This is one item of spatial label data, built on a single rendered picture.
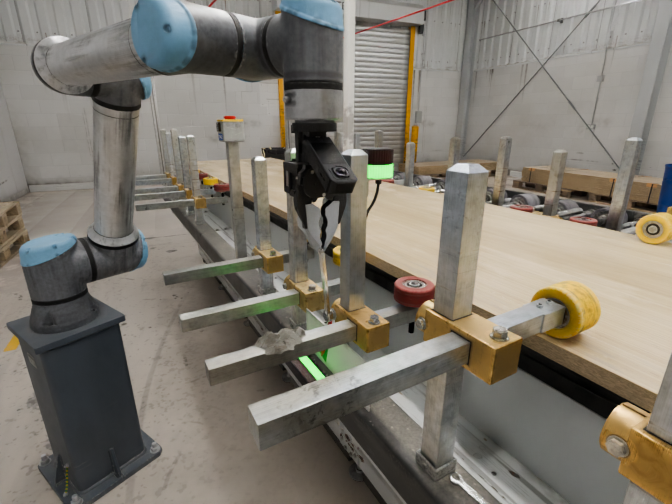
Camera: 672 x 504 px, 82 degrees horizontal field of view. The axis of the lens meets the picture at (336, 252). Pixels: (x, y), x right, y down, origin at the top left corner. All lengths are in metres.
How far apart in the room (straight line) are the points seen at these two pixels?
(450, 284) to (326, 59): 0.36
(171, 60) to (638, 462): 0.67
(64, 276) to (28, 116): 7.51
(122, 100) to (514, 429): 1.16
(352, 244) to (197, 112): 8.03
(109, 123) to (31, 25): 7.73
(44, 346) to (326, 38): 1.16
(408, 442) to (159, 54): 0.70
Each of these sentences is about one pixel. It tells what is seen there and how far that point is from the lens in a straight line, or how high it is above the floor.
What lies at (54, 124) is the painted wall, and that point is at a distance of 8.77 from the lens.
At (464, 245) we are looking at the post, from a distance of 0.49.
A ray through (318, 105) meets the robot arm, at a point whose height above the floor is 1.24.
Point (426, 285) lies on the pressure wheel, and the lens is 0.78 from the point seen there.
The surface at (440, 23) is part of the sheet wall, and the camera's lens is 11.02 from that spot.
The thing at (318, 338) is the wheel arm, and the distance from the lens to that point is 0.68.
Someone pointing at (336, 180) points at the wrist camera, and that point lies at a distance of 0.54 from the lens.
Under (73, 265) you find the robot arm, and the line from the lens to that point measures 1.43.
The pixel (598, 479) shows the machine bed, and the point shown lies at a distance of 0.79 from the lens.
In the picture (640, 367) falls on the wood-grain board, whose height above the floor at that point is 0.90.
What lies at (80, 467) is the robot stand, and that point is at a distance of 1.69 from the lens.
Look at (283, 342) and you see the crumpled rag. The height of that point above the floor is 0.87.
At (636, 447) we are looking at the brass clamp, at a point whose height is 0.96.
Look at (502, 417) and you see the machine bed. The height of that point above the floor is 0.68.
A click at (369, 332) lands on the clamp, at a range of 0.69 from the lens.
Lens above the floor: 1.21
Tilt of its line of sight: 19 degrees down
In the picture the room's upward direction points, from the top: straight up
